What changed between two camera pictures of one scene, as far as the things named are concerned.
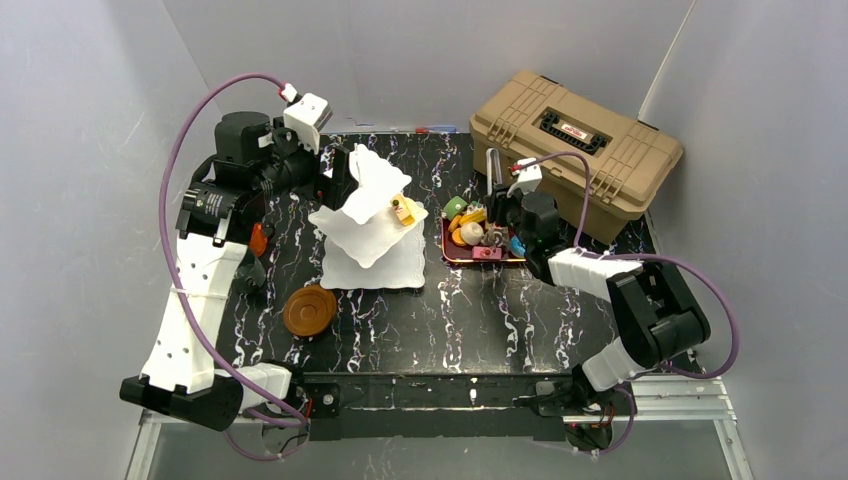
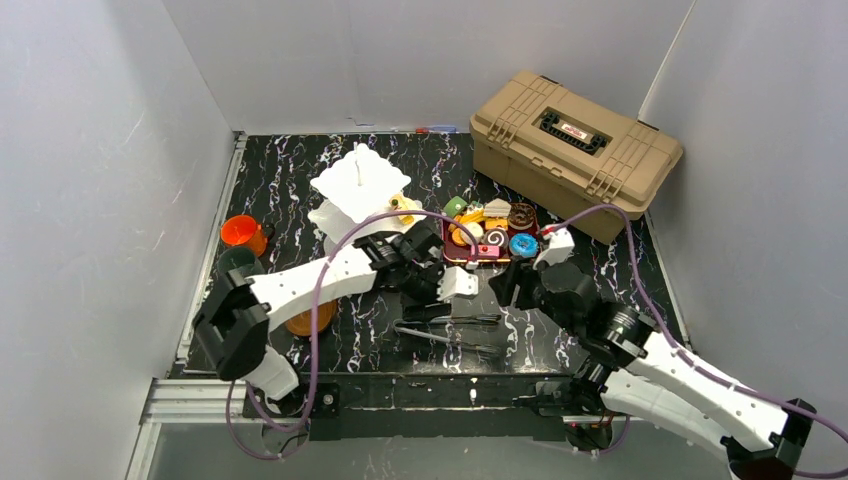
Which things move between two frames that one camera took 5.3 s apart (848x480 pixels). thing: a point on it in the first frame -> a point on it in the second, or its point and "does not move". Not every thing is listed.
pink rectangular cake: (486, 252) does not move
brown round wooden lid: (309, 310) does not move
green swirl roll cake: (454, 207) does not move
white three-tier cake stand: (367, 247) does not move
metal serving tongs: (492, 154) -> (399, 325)
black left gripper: (337, 177) -> (428, 266)
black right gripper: (499, 204) -> (525, 279)
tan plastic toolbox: (628, 158) does not move
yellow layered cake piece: (403, 209) does not move
